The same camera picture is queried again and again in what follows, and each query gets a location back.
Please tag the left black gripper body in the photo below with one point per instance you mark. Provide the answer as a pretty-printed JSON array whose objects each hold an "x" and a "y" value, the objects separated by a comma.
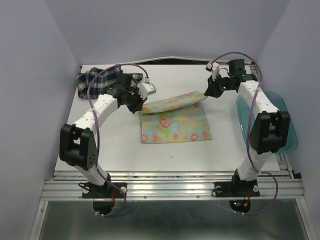
[{"x": 133, "y": 101}]

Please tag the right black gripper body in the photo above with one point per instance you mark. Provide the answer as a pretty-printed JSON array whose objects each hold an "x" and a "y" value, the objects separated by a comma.
[{"x": 220, "y": 84}]

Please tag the navy plaid skirt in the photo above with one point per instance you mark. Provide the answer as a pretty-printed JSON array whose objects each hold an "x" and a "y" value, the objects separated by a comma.
[{"x": 83, "y": 80}]

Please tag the pastel tie-dye skirt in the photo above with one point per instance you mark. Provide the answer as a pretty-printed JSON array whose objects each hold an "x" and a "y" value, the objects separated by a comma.
[{"x": 178, "y": 119}]

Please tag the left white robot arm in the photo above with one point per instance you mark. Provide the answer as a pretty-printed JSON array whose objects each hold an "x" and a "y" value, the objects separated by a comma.
[{"x": 77, "y": 144}]

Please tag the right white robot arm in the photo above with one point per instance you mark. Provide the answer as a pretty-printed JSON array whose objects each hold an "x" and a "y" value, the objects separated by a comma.
[{"x": 267, "y": 130}]

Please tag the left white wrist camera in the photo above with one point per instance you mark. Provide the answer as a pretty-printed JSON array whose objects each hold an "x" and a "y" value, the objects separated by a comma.
[{"x": 146, "y": 89}]

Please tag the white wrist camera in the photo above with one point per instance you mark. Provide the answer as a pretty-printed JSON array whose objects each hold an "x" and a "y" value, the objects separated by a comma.
[
  {"x": 146, "y": 89},
  {"x": 213, "y": 68}
]

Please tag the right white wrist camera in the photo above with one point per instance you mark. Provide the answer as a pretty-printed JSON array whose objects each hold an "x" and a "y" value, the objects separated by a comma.
[{"x": 213, "y": 68}]

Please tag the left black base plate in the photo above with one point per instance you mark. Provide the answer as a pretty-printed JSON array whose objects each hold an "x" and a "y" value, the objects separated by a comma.
[{"x": 92, "y": 191}]

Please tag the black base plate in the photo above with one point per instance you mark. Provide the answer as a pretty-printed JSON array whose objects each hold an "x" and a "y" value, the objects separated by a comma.
[
  {"x": 226, "y": 189},
  {"x": 92, "y": 191}
]

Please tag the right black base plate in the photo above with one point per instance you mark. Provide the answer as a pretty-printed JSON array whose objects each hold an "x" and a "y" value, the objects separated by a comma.
[{"x": 226, "y": 189}]

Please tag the aluminium frame rails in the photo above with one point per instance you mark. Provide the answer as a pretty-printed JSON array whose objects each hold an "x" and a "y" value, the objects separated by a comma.
[{"x": 170, "y": 188}]

